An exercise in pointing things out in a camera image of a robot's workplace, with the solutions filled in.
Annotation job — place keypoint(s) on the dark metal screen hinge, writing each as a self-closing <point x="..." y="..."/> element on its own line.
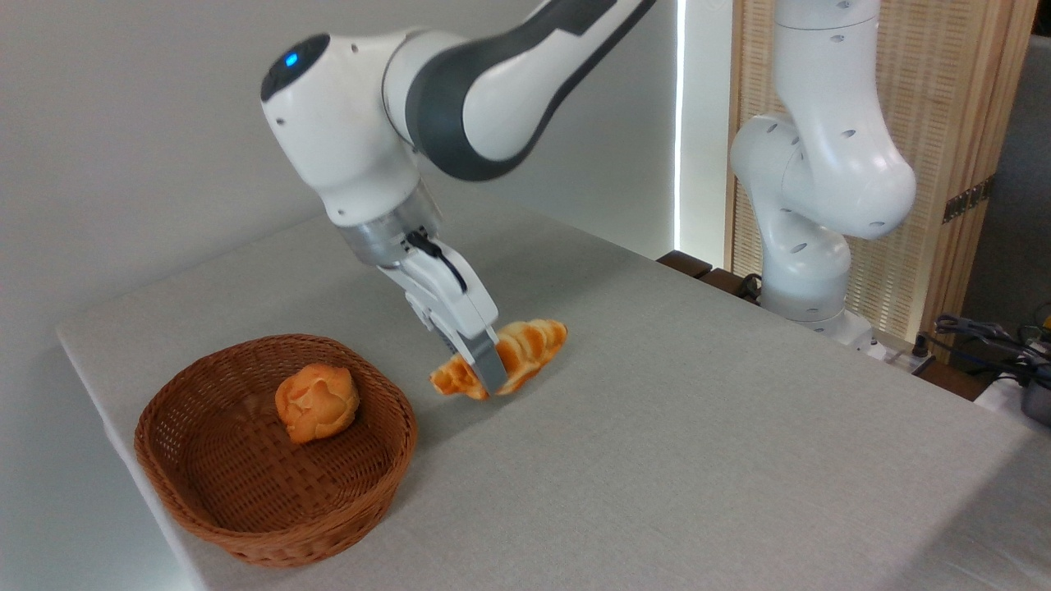
<point x="967" y="199"/>

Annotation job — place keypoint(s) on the bamboo folding screen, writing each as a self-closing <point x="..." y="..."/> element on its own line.
<point x="952" y="82"/>

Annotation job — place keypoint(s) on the round orange bread bun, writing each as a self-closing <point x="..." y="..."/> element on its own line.
<point x="316" y="402"/>

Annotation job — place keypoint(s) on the brown wicker basket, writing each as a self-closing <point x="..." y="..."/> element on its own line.
<point x="246" y="492"/>

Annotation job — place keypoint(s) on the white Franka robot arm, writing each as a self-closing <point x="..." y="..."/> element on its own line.
<point x="823" y="164"/>

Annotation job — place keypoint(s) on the long braided bread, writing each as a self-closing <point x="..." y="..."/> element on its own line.
<point x="534" y="345"/>

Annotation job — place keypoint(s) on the dark wooden table edge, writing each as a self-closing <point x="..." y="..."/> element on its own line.
<point x="686" y="264"/>

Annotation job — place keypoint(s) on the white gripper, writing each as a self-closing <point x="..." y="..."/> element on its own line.
<point x="452" y="304"/>

